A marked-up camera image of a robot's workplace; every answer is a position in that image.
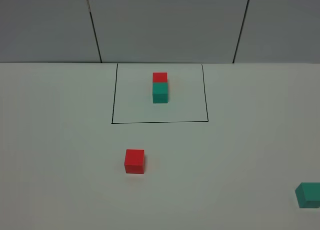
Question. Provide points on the green template block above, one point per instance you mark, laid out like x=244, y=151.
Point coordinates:
x=160, y=92

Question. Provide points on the white template sheet black outline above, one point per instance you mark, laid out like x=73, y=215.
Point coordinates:
x=133, y=94

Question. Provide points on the red template block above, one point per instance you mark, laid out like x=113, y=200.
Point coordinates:
x=160, y=77

